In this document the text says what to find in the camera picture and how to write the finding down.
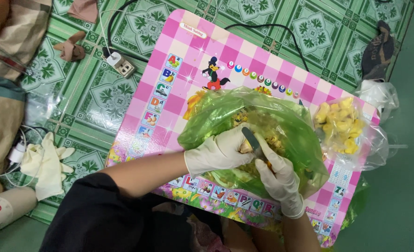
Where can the yellow fruit piece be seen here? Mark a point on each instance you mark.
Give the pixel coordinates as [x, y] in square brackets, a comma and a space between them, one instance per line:
[245, 147]

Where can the pink checkered low table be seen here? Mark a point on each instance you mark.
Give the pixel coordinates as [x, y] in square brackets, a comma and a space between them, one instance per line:
[193, 52]

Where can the white power strip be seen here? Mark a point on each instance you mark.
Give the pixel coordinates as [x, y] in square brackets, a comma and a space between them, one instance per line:
[124, 66]

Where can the pair of white latex gloves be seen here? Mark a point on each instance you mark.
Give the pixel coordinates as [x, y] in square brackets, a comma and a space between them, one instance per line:
[47, 164]

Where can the green patterned floor mat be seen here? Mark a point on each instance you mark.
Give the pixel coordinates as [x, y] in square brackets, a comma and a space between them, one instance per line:
[98, 101]

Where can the person's left hand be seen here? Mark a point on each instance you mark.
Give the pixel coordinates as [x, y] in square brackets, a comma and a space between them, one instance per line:
[214, 152]

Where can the heap of fruit peels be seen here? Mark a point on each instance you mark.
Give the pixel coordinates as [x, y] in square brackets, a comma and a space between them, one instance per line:
[270, 140]

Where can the person's legs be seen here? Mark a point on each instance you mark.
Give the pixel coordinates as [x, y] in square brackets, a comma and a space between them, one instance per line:
[256, 239]

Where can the small green plastic bag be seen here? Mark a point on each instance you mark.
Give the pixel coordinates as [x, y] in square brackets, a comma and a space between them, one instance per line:
[355, 203]

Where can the person's right hand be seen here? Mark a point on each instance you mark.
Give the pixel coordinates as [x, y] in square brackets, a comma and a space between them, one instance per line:
[282, 182]

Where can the plaid pillow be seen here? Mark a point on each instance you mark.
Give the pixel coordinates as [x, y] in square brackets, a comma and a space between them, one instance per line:
[24, 31]

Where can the beige fabric bag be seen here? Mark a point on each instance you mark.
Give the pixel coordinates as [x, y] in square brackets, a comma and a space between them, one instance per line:
[0, 129]

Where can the black sandal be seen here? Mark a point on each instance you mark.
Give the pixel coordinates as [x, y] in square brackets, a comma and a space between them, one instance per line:
[378, 52]

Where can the beige roll with red label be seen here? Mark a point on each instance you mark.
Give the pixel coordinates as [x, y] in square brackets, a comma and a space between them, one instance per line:
[7, 208]

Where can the white charger plug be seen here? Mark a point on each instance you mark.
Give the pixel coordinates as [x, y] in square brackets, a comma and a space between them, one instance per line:
[114, 58]

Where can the pile of peeled yellow fruit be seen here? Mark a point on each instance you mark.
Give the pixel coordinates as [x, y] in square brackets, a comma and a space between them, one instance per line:
[343, 124]

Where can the crumpled clear plastic bag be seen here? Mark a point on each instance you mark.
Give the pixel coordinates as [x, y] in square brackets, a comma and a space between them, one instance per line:
[378, 96]

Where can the person's black clothing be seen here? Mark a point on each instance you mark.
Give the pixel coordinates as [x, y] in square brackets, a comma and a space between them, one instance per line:
[98, 220]

